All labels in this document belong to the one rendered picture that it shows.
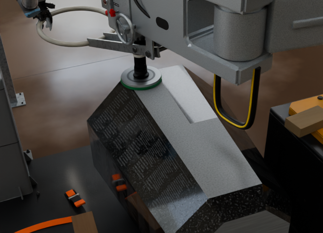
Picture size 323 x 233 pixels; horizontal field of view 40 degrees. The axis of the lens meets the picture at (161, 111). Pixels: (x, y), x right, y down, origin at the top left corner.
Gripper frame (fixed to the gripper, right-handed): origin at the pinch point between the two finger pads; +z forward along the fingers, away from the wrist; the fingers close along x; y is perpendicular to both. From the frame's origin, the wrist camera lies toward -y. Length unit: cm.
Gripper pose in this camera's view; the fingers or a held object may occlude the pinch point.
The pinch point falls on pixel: (46, 27)
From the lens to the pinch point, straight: 299.7
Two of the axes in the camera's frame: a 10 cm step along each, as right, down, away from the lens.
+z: 0.0, 7.8, 6.3
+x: 9.3, 2.3, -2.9
